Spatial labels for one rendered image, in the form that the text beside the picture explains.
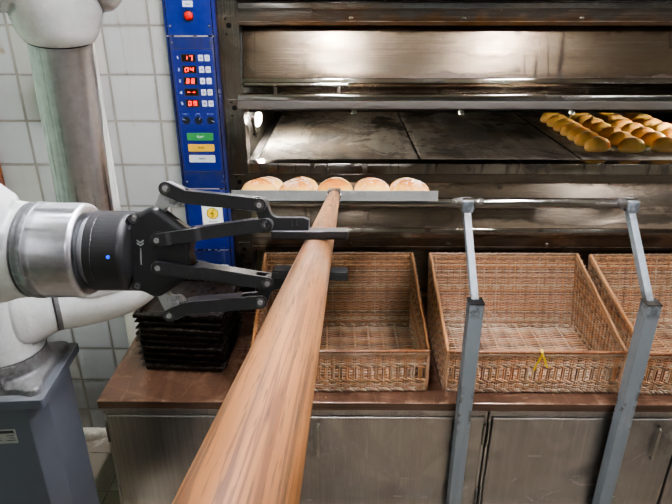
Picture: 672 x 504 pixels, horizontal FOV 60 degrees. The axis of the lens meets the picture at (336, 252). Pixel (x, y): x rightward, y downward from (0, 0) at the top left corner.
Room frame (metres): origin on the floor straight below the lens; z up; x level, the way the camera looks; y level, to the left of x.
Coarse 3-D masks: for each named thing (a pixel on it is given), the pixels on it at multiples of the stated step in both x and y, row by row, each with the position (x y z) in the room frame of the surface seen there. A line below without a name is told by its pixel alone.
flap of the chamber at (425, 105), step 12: (240, 108) 1.85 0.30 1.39; (252, 108) 1.85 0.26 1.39; (264, 108) 1.84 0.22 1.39; (276, 108) 1.84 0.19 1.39; (288, 108) 1.84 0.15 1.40; (300, 108) 1.84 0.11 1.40; (312, 108) 1.84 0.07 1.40; (324, 108) 1.84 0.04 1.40; (336, 108) 1.84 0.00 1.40; (348, 108) 1.84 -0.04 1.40; (360, 108) 1.84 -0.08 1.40; (372, 108) 1.84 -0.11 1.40; (384, 108) 1.84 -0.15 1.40; (396, 108) 1.84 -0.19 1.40; (408, 108) 1.84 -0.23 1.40; (420, 108) 1.84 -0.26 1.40; (432, 108) 1.84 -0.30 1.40; (444, 108) 1.84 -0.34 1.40; (456, 108) 1.84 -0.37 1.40; (468, 108) 1.84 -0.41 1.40; (480, 108) 1.84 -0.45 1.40; (492, 108) 1.84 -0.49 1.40; (504, 108) 1.84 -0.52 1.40; (516, 108) 1.84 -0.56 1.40; (528, 108) 1.84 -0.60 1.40; (540, 108) 1.84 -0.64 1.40; (552, 108) 1.84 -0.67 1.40; (564, 108) 1.83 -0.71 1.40; (576, 108) 1.83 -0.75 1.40; (588, 108) 1.83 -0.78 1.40; (600, 108) 1.83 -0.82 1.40; (612, 108) 1.83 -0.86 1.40; (624, 108) 1.83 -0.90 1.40; (636, 108) 1.83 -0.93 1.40; (648, 108) 1.83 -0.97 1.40; (660, 108) 1.83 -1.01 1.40
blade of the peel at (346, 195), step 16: (240, 192) 1.48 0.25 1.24; (256, 192) 1.48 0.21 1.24; (272, 192) 1.48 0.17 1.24; (288, 192) 1.48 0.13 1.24; (304, 192) 1.48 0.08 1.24; (320, 192) 1.48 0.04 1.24; (352, 192) 1.48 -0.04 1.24; (368, 192) 1.48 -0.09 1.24; (384, 192) 1.48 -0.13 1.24; (400, 192) 1.48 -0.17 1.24; (416, 192) 1.48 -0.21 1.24; (432, 192) 1.48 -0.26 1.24
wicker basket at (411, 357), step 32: (288, 256) 1.95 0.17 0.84; (352, 256) 1.95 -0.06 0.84; (384, 256) 1.95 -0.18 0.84; (352, 288) 1.92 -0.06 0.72; (384, 288) 1.92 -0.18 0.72; (416, 288) 1.77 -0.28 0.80; (256, 320) 1.62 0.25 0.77; (352, 320) 1.89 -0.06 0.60; (384, 320) 1.89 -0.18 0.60; (416, 320) 1.74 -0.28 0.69; (320, 352) 1.49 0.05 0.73; (352, 352) 1.49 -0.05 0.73; (384, 352) 1.49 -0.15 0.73; (416, 352) 1.49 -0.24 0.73; (320, 384) 1.49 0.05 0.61; (352, 384) 1.52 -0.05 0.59; (384, 384) 1.50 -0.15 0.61; (416, 384) 1.50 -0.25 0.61
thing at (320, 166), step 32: (256, 160) 2.03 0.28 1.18; (288, 160) 2.03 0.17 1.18; (320, 160) 2.03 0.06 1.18; (352, 160) 2.03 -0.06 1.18; (384, 160) 2.03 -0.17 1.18; (416, 160) 2.03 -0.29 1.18; (448, 160) 2.03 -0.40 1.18; (480, 160) 2.03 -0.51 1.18; (512, 160) 2.03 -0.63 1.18; (544, 160) 2.03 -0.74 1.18; (576, 160) 2.03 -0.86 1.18; (608, 160) 2.03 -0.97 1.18; (640, 160) 2.03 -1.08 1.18
